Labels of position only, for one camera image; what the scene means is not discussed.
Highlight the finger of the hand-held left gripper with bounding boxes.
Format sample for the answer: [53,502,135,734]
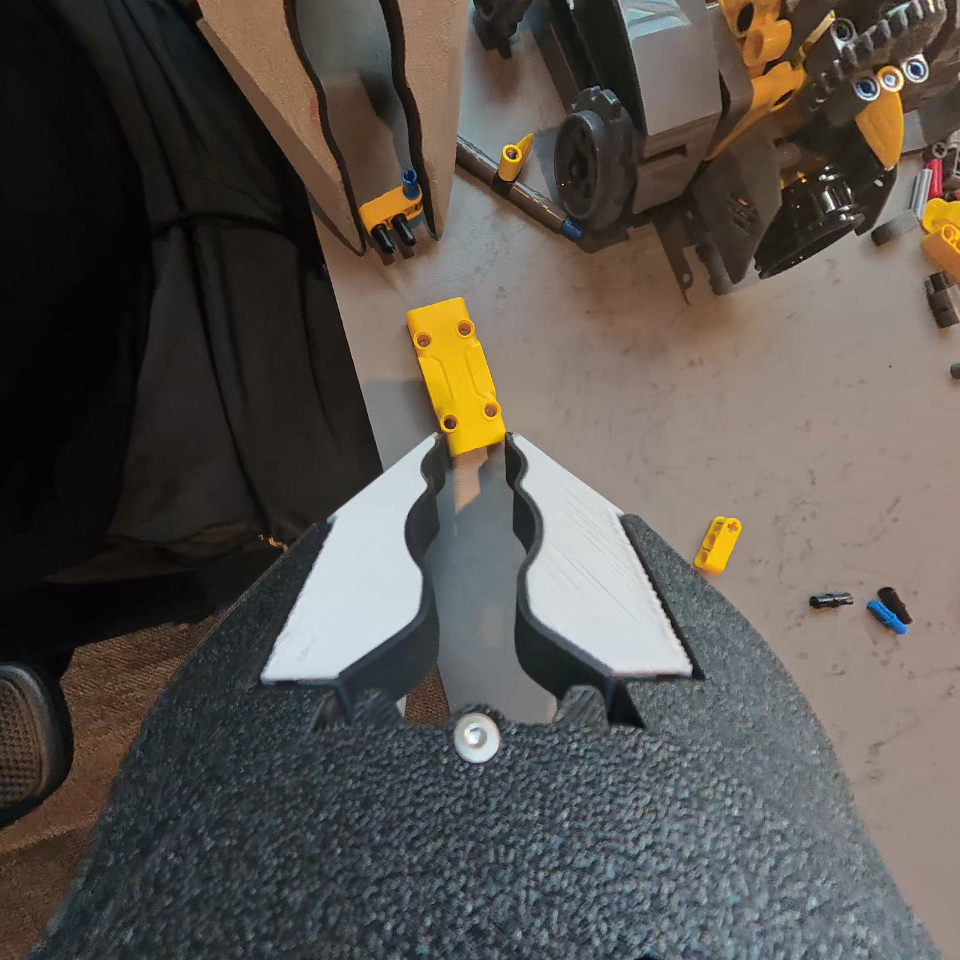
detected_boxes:
[195,0,370,256]
[378,0,474,241]

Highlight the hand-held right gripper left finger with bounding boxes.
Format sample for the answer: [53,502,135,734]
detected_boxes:
[261,433,445,699]

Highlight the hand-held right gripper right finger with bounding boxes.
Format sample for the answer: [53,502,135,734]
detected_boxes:
[504,433,695,695]

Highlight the short yellow brick beam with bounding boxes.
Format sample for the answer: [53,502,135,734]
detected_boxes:
[693,516,744,576]
[357,186,425,232]

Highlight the yellow rectangular brick panel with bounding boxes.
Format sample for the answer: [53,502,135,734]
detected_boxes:
[405,297,509,459]

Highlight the grey desk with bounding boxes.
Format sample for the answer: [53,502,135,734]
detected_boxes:
[311,0,960,939]

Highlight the grey axle blue tips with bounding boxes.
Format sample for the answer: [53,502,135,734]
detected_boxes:
[456,135,586,241]

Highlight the yellow grey brick vehicle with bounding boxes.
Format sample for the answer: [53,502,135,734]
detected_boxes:
[472,0,950,301]

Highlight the person's dark shoe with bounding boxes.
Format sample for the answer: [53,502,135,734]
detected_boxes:
[0,663,72,826]

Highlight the pile of small brick parts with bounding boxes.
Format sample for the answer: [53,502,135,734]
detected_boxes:
[870,135,960,331]

